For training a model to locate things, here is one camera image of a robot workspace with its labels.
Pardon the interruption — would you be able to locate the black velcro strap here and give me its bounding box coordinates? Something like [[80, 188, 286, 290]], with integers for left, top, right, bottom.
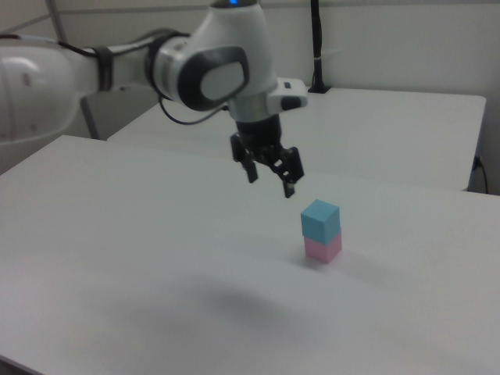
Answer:
[[92, 45, 117, 93]]

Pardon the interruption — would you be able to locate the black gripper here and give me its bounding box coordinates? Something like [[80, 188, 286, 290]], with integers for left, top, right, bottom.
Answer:
[[229, 112, 305, 200]]

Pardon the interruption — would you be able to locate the blue cube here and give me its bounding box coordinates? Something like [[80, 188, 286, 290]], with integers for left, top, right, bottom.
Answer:
[[300, 198, 341, 244]]

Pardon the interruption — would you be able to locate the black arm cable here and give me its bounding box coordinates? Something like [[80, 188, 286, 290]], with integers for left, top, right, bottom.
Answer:
[[158, 93, 232, 126]]

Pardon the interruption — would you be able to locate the black pole with base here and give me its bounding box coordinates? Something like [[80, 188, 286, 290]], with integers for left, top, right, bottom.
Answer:
[[307, 0, 331, 95]]

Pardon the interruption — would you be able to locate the black wall cable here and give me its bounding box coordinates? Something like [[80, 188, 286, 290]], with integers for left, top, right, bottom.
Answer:
[[473, 155, 490, 195]]

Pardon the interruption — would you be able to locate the pink cube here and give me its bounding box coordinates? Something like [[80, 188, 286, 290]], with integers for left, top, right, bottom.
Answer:
[[303, 229, 344, 265]]

